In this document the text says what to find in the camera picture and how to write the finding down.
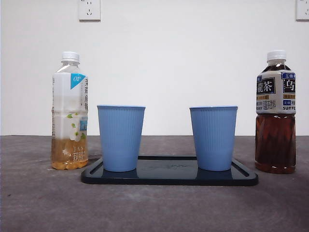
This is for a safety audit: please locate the dark blue tray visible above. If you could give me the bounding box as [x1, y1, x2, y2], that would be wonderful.
[80, 156, 259, 186]

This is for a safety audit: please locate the jasmine tea bottle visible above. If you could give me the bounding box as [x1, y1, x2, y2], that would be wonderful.
[51, 51, 89, 171]

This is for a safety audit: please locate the oolong tea bottle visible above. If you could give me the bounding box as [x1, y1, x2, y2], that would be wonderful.
[255, 50, 297, 174]

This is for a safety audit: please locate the blue ribbed cup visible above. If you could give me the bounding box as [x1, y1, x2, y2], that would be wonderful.
[189, 105, 239, 172]
[97, 104, 146, 173]

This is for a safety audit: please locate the white wall socket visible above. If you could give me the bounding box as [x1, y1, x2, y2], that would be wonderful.
[295, 0, 309, 21]
[78, 0, 101, 22]

